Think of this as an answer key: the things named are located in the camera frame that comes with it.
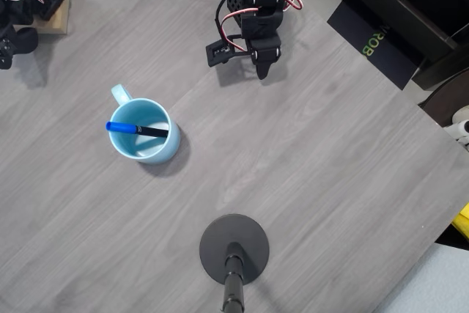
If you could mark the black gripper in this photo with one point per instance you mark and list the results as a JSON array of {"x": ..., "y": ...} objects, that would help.
[{"x": 266, "y": 55}]

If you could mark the blue and black pen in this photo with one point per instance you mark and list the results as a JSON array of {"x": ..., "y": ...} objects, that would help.
[{"x": 121, "y": 127}]

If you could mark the black idle robot arm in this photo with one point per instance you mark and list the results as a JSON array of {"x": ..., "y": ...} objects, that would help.
[{"x": 14, "y": 9}]

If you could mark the light blue ceramic mug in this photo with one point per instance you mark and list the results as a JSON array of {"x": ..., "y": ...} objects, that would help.
[{"x": 172, "y": 148}]

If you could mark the black box with green letters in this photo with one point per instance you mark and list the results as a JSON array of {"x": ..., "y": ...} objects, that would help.
[{"x": 351, "y": 23}]

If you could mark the dark brown round seat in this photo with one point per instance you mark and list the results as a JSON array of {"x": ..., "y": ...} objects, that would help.
[{"x": 443, "y": 104}]

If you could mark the white plastic device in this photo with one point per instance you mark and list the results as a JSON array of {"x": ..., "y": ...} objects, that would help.
[{"x": 462, "y": 113}]

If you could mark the wooden base board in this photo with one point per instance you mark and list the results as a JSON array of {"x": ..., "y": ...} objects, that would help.
[{"x": 60, "y": 20}]

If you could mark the yellow object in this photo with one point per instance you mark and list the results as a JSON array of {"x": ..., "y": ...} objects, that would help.
[{"x": 462, "y": 221}]

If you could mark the white bedding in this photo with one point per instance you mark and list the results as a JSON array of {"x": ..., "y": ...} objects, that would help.
[{"x": 432, "y": 283}]

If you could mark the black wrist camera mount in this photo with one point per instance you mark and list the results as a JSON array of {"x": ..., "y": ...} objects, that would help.
[{"x": 215, "y": 52}]

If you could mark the dark furniture frame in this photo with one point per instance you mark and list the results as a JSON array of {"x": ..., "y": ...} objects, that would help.
[{"x": 421, "y": 16}]

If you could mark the black round base camera stand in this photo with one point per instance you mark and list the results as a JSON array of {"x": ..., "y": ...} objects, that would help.
[{"x": 220, "y": 239}]

